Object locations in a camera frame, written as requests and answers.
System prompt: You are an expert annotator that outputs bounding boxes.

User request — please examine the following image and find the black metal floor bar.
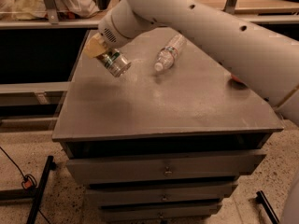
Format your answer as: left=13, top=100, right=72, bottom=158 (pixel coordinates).
left=26, top=156, right=56, bottom=224
left=255, top=190, right=279, bottom=224

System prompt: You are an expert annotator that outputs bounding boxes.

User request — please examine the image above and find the white cloth on shelf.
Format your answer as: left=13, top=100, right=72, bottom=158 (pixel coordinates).
left=0, top=0, right=99, bottom=21

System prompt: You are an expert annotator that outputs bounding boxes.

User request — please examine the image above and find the middle grey drawer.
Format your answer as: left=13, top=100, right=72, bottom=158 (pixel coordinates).
left=85, top=181, right=237, bottom=206

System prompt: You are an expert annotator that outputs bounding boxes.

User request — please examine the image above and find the grey drawer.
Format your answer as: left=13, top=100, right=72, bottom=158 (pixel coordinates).
left=66, top=150, right=265, bottom=185
left=100, top=203, right=221, bottom=222
left=85, top=181, right=237, bottom=206

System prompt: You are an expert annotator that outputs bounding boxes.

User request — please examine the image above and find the grey metal bracket left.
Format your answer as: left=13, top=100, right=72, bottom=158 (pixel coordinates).
left=43, top=0, right=59, bottom=24

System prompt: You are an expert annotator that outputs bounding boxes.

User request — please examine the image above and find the top grey drawer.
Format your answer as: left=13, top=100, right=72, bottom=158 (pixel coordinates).
left=66, top=150, right=265, bottom=185

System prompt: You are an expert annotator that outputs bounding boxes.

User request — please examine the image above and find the clear plastic water bottle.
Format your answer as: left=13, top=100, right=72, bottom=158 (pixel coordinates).
left=154, top=34, right=187, bottom=72

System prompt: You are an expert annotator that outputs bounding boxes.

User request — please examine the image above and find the grey drawer cabinet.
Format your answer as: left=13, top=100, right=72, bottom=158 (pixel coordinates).
left=53, top=28, right=282, bottom=213

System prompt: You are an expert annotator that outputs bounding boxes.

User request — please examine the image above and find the black metal floor bar right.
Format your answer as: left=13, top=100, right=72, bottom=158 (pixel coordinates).
left=255, top=190, right=279, bottom=224

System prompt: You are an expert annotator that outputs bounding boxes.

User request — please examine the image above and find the silver 7up soda can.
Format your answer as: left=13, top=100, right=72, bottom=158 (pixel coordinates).
left=97, top=49, right=131, bottom=77

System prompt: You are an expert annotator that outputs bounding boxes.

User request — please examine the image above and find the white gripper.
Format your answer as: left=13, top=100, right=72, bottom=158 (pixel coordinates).
left=83, top=8, right=131, bottom=58

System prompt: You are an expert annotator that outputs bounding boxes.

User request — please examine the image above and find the bottom grey drawer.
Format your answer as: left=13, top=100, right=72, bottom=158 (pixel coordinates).
left=100, top=203, right=221, bottom=222

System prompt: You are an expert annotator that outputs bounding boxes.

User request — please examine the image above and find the black floor cable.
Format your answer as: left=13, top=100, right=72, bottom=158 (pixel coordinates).
left=0, top=146, right=52, bottom=224

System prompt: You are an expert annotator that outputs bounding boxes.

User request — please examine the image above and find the orange fruit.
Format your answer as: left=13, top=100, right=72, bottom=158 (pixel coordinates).
left=231, top=74, right=245, bottom=85

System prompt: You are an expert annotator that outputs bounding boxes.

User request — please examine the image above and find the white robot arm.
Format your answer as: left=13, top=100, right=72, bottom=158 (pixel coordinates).
left=84, top=0, right=299, bottom=125

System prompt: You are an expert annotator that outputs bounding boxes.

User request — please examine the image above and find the black metal floor bar left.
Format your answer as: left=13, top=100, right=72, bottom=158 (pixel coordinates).
left=26, top=156, right=56, bottom=224

